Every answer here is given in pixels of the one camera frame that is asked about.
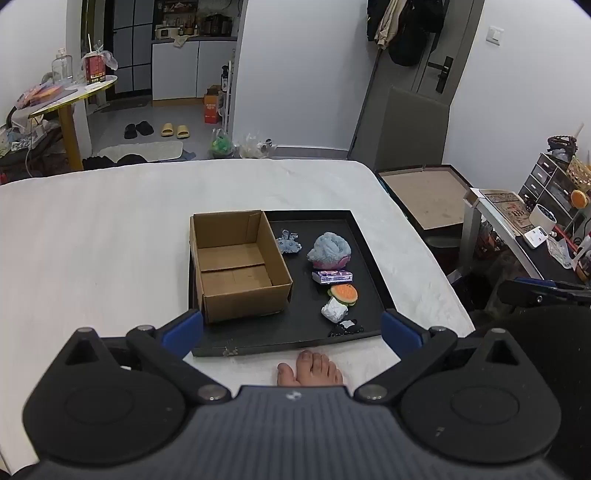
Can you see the white desk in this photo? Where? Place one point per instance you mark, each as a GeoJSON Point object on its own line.
{"type": "Point", "coordinates": [535, 258]}

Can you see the blue purple tissue packet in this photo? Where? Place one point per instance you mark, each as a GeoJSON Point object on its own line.
{"type": "Point", "coordinates": [332, 276]}

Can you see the colourful packet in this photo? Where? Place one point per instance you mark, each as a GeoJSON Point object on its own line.
{"type": "Point", "coordinates": [39, 94]}

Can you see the white bath mat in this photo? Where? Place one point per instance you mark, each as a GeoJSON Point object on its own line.
{"type": "Point", "coordinates": [143, 151]}

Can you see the wicker basket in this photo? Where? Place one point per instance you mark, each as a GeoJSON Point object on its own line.
{"type": "Point", "coordinates": [581, 173]}

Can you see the hanging dark clothes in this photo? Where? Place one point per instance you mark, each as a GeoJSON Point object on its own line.
{"type": "Point", "coordinates": [406, 32]}

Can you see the black spray bottle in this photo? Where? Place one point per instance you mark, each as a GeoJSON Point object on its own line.
{"type": "Point", "coordinates": [225, 79]}

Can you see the white round container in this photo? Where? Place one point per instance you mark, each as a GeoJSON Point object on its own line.
{"type": "Point", "coordinates": [541, 217]}

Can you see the white narrow rack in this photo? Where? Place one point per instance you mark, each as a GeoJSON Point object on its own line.
{"type": "Point", "coordinates": [229, 92]}

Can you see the black shallow tray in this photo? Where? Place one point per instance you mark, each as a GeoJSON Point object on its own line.
{"type": "Point", "coordinates": [364, 277]}

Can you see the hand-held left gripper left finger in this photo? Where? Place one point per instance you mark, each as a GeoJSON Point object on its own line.
{"type": "Point", "coordinates": [182, 332]}

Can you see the white crumpled paper ball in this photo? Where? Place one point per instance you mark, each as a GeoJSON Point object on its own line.
{"type": "Point", "coordinates": [333, 310]}

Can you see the grey door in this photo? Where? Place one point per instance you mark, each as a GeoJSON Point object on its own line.
{"type": "Point", "coordinates": [457, 27]}

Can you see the white power strip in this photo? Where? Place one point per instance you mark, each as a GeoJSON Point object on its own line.
{"type": "Point", "coordinates": [539, 237]}

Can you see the orange round plush toy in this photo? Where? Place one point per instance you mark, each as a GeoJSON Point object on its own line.
{"type": "Point", "coordinates": [579, 198]}

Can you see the printed paper sheet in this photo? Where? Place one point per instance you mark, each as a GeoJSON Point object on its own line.
{"type": "Point", "coordinates": [508, 210]}

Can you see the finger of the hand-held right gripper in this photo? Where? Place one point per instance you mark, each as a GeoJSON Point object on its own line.
{"type": "Point", "coordinates": [521, 294]}
{"type": "Point", "coordinates": [568, 286]}

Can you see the brown cardboard box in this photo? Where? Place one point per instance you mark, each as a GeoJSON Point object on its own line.
{"type": "Point", "coordinates": [231, 295]}

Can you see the orange cardboard box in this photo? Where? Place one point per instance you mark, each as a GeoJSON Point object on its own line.
{"type": "Point", "coordinates": [211, 110]}

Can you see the person's bare foot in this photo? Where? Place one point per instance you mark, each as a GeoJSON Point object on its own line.
{"type": "Point", "coordinates": [314, 369]}

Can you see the clear plastic bag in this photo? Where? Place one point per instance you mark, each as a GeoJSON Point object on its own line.
{"type": "Point", "coordinates": [254, 147]}

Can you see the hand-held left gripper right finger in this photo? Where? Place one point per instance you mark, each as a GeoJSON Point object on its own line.
{"type": "Point", "coordinates": [401, 334]}

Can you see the yellow slipper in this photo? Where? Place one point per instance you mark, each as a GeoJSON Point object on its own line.
{"type": "Point", "coordinates": [167, 129]}
{"type": "Point", "coordinates": [183, 132]}

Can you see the black door lock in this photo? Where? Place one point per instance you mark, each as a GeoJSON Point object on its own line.
{"type": "Point", "coordinates": [441, 74]}

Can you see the grey plush toy pink patches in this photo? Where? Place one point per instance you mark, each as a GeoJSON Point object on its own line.
{"type": "Point", "coordinates": [328, 249]}

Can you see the grey drawer organizer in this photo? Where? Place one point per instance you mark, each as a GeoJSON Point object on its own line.
{"type": "Point", "coordinates": [545, 184]}

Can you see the white floor cabinet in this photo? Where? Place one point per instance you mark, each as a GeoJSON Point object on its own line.
{"type": "Point", "coordinates": [175, 69]}

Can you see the burger plush toy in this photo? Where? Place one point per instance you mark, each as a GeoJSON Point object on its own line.
{"type": "Point", "coordinates": [345, 294]}

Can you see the white light switch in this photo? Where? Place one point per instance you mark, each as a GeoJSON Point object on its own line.
{"type": "Point", "coordinates": [495, 35]}

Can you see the grey flat panel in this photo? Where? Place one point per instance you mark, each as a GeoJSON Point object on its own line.
{"type": "Point", "coordinates": [411, 129]}

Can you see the black-framed brown board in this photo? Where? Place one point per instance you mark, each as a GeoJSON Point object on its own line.
{"type": "Point", "coordinates": [425, 194]}

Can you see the cluttered dark chair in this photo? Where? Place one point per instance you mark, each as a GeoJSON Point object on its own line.
{"type": "Point", "coordinates": [27, 147]}

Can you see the clear glass bottle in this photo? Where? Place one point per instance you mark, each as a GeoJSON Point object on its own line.
{"type": "Point", "coordinates": [61, 67]}

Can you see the yellow-edged table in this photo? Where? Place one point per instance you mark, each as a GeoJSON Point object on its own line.
{"type": "Point", "coordinates": [69, 98]}

